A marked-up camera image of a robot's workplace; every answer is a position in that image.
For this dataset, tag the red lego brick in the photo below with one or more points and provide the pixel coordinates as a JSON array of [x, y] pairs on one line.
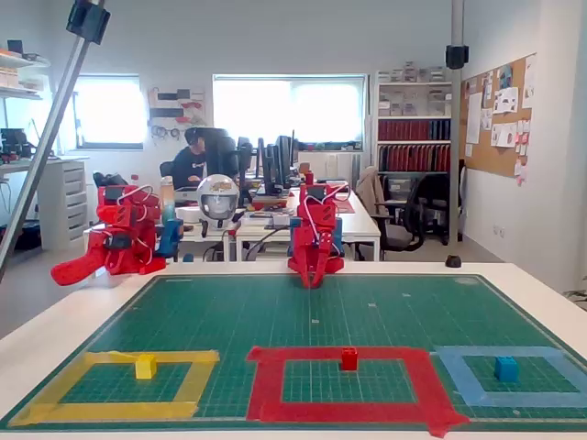
[[349, 359]]

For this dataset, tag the red leader robot arm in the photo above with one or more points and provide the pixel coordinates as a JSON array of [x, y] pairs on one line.
[[119, 215]]

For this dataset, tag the red tape square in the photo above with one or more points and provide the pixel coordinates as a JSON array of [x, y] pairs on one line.
[[266, 385]]

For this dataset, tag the yellow tape square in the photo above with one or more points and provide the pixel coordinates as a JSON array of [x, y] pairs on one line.
[[204, 380]]

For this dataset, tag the blue tape square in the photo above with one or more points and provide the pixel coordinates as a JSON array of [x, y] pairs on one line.
[[458, 373]]

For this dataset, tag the yellow lego brick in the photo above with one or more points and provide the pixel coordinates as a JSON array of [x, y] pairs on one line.
[[146, 366]]

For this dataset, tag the blue lego brick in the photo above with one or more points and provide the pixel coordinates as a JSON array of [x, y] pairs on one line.
[[506, 369]]

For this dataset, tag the blue table clamp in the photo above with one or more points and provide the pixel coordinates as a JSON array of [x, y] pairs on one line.
[[170, 238], [339, 234]]

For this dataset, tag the white office desk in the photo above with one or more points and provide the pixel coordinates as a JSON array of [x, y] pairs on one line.
[[362, 224]]

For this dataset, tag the black office chair with jacket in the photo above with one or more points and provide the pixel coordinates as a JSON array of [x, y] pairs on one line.
[[390, 215]]

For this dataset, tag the black computer monitor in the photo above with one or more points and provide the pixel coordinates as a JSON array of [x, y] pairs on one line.
[[266, 165], [285, 156], [245, 160]]

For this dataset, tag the green cutting mat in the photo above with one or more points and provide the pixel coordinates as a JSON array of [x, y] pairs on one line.
[[229, 321]]

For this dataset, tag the white motorcycle helmet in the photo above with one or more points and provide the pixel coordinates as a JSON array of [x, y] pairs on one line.
[[218, 197]]

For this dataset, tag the wide bright window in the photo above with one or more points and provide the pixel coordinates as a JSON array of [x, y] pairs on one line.
[[289, 110]]

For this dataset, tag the small black knob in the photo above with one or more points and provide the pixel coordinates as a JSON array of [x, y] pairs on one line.
[[453, 261]]

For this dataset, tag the seated person in dark shirt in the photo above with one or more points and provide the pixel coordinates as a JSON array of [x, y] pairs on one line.
[[188, 165]]

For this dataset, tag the orange and blue bottle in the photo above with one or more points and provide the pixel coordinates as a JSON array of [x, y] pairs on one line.
[[168, 201]]

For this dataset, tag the white shelf with red binders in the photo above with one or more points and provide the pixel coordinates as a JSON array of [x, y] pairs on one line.
[[413, 137]]

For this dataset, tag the grey round pillar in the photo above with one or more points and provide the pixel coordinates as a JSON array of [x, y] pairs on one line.
[[457, 137]]

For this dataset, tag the white tool pegboard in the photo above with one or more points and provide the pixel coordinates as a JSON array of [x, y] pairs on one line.
[[176, 110]]

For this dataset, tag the cork pin board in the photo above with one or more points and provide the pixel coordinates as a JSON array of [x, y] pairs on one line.
[[495, 160]]

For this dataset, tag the small bright window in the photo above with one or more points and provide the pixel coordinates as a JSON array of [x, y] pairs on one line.
[[110, 114]]

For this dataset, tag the black pole clamp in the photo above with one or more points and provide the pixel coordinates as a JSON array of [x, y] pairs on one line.
[[457, 57], [87, 20]]

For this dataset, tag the white drawer cabinet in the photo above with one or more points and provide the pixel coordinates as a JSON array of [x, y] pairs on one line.
[[59, 201]]

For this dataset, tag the green potted plant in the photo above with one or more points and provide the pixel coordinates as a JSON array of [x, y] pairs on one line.
[[578, 295]]

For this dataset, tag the silver aluminium pole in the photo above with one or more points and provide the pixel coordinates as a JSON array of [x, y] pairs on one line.
[[46, 137]]

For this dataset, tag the white wall socket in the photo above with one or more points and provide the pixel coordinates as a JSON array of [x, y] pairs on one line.
[[500, 230]]

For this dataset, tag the white wall shelf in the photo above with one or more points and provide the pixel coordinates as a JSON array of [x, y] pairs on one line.
[[18, 78]]

